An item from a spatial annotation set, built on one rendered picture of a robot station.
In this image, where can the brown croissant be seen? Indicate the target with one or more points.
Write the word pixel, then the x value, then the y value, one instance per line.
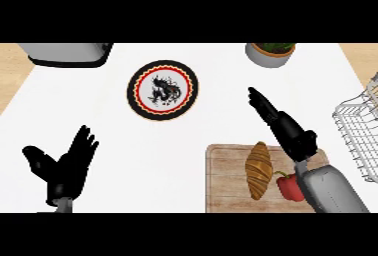
pixel 259 170

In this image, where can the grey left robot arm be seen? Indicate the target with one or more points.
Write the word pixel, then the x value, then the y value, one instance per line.
pixel 64 205

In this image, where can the grey potted plant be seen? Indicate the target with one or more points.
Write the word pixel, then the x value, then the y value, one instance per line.
pixel 271 53

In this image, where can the red bell pepper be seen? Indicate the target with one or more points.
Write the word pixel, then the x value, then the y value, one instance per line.
pixel 290 187

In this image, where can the grey black appliance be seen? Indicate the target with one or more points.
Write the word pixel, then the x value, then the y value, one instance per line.
pixel 69 54

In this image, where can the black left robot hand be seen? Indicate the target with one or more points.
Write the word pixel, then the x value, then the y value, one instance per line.
pixel 69 166

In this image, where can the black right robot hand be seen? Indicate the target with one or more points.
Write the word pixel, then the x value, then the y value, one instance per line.
pixel 289 133

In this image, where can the wooden cutting board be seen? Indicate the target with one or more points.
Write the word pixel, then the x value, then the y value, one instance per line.
pixel 231 186

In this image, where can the black red patterned plate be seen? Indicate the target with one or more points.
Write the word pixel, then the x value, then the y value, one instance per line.
pixel 163 90

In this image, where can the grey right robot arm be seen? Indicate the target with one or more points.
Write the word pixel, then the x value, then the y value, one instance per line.
pixel 329 190

